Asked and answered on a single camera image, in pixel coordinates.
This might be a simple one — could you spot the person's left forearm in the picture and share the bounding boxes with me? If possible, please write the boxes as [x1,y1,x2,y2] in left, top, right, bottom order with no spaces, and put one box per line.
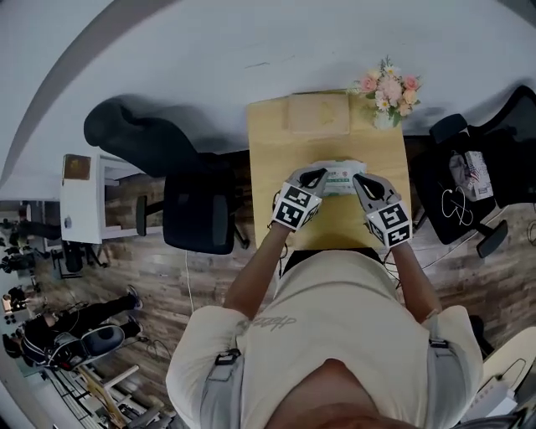
[224,221,292,322]

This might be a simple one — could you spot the round wooden table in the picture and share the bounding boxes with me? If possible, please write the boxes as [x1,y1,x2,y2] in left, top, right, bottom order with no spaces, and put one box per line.
[481,328,536,390]

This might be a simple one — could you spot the person's cream t-shirt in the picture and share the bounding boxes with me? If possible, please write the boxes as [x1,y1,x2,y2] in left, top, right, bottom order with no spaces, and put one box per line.
[166,249,485,429]

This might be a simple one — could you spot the white looped cable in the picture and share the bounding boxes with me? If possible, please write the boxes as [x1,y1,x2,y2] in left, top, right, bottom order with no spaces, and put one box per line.
[441,186,474,227]

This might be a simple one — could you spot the flat beige cardboard box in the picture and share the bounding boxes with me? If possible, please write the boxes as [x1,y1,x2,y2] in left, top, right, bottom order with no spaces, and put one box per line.
[286,94,351,135]

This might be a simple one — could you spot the long white floor cable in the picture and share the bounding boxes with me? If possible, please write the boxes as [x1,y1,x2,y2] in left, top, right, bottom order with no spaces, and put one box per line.
[183,250,194,312]

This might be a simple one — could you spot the black high-back office chair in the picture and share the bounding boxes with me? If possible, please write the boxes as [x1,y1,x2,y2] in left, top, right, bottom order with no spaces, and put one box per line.
[83,95,250,256]

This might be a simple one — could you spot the white box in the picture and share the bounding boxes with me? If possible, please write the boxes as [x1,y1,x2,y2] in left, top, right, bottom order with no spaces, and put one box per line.
[464,375,518,420]

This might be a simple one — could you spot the black mesh office chair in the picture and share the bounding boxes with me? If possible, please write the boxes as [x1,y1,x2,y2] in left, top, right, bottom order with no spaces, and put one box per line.
[412,85,536,259]

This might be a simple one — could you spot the brown book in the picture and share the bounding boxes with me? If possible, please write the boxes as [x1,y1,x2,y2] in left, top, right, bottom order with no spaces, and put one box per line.
[62,153,92,182]

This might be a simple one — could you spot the white wet wipe pack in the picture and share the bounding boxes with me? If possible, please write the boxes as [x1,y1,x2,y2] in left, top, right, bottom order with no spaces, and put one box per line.
[317,158,369,197]

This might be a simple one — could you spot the pink flower bouquet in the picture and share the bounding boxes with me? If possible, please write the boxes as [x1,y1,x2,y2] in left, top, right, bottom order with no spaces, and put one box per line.
[349,56,422,118]

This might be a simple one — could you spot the white vase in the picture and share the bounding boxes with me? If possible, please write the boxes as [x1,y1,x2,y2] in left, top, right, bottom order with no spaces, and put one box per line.
[372,106,403,131]

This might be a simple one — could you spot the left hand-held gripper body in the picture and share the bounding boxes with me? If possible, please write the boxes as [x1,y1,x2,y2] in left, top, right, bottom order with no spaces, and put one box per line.
[271,178,323,232]

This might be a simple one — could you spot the dark round seat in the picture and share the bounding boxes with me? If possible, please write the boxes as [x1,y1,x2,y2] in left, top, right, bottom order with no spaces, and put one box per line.
[81,325,126,357]

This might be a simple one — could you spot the grey shoulder strap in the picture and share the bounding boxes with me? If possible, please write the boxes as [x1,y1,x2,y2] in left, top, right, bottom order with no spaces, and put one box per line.
[429,339,474,429]
[200,347,244,429]

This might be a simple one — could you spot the grey cloth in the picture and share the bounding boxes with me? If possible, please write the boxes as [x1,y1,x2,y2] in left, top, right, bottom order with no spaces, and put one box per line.
[448,152,474,189]

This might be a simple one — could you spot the light wooden table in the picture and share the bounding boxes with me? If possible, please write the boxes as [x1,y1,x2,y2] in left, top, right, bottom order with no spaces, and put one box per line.
[245,94,414,252]

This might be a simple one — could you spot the white desk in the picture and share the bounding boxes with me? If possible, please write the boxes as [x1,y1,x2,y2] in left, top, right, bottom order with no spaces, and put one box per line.
[60,152,164,245]

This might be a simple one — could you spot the white printed packet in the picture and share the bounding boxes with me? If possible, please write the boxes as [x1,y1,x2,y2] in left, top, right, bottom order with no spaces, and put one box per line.
[464,150,495,201]

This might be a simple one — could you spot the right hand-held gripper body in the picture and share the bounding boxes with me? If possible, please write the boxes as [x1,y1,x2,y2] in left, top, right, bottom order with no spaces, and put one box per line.
[363,195,414,249]

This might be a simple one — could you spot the person's right forearm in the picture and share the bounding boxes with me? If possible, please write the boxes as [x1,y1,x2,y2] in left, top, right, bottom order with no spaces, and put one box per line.
[387,245,443,323]

